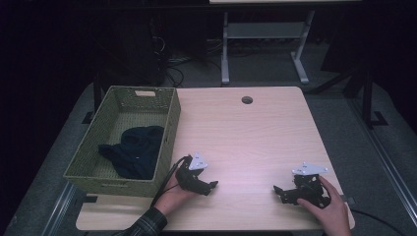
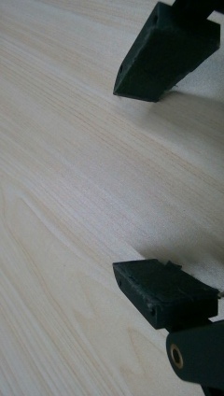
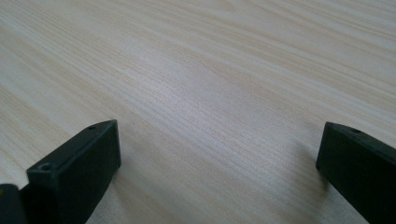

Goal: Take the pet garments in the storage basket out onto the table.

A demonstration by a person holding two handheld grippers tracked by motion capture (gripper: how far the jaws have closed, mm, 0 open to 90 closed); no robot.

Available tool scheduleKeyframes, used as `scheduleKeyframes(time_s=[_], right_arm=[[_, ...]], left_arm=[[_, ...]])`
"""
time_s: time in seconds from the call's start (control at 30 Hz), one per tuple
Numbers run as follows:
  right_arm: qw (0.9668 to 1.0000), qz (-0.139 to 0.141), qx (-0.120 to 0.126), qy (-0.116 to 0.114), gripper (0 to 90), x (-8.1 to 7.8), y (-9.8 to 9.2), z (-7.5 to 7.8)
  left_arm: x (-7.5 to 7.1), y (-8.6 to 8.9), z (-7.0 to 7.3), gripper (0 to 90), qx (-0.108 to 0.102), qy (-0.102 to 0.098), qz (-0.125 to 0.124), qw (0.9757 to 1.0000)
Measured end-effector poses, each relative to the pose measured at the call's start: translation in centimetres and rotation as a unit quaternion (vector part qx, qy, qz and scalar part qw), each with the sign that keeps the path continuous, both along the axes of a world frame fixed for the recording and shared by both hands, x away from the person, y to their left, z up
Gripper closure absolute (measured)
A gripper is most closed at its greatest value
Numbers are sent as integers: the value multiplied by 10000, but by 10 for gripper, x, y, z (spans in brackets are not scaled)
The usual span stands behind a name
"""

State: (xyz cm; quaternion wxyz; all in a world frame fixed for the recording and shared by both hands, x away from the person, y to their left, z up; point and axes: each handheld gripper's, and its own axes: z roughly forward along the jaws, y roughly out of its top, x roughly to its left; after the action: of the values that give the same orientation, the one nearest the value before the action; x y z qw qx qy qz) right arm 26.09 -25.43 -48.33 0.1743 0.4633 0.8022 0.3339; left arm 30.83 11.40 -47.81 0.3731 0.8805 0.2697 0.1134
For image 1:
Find aluminium floor rail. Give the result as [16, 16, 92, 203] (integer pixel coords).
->
[41, 181, 79, 236]
[346, 96, 417, 228]

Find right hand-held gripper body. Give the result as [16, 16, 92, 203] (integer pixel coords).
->
[291, 161, 331, 209]

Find person's right hand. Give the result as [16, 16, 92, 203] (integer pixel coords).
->
[296, 175, 353, 236]

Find dark blue cloth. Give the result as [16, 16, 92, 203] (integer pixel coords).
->
[97, 125, 165, 181]

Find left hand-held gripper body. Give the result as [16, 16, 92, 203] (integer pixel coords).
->
[174, 151, 211, 195]

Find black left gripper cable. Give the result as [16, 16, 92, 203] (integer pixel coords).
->
[149, 155, 189, 208]

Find black metal stand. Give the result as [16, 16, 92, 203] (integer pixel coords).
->
[81, 74, 103, 125]
[308, 63, 389, 130]

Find person's left hand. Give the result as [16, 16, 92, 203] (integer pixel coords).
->
[153, 182, 199, 217]

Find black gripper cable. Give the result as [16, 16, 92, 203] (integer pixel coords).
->
[149, 155, 189, 208]
[349, 208, 400, 236]

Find green woven basket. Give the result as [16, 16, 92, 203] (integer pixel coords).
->
[63, 86, 182, 199]

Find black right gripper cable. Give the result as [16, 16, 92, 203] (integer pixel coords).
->
[349, 208, 400, 236]

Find tangle of floor cables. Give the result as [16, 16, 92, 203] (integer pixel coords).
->
[149, 19, 227, 89]

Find white metal table frame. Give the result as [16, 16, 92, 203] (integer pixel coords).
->
[220, 9, 317, 86]

